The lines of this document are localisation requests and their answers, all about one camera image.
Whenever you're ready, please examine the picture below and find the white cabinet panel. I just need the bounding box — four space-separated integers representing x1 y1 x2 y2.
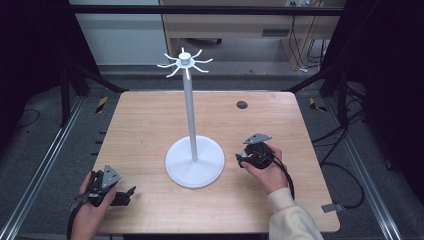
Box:
68 0 169 66

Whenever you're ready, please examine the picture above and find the aluminium floor rail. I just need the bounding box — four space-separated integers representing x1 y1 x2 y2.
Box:
323 97 405 240
0 96 86 240

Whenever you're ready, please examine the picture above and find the grey flat plug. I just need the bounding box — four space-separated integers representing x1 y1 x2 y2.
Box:
321 202 346 214

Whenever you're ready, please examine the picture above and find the light wooden desk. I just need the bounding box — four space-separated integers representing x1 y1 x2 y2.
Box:
159 0 346 72

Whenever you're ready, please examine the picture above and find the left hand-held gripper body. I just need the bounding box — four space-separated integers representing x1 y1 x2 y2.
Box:
79 163 123 208

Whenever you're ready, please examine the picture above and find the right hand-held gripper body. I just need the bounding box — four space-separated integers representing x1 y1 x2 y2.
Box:
237 132 276 170

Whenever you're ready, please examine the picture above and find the bundle of hanging black cables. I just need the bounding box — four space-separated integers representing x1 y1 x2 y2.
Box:
288 1 329 73

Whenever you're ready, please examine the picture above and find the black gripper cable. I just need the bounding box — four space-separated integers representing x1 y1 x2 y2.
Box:
66 194 90 240
270 155 296 202

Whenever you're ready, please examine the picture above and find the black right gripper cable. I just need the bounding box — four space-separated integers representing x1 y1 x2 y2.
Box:
270 155 296 202

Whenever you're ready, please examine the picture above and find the thin black floor cable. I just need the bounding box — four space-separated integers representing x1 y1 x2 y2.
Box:
15 108 42 130

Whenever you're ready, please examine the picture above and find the black horizontal frame bar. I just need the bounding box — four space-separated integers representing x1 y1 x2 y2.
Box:
66 4 346 17

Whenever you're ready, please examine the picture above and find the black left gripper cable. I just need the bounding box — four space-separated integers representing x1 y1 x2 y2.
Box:
66 194 90 240

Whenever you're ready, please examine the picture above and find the person's left hand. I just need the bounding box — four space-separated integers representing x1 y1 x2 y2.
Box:
69 171 118 240

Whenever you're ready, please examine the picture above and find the white stand with hooks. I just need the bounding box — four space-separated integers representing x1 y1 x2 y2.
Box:
156 46 226 190

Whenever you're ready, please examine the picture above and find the person's right hand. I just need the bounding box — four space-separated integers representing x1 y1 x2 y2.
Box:
240 143 290 196

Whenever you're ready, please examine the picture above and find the yellow black floor tape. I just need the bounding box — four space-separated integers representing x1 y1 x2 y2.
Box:
95 95 110 114
308 97 328 113

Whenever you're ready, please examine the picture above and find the dark curtain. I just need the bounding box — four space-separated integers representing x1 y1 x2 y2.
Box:
0 0 101 151
319 0 424 204

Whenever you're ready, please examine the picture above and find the black metal frame stand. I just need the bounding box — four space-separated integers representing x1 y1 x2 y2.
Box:
58 61 130 128
285 65 352 130

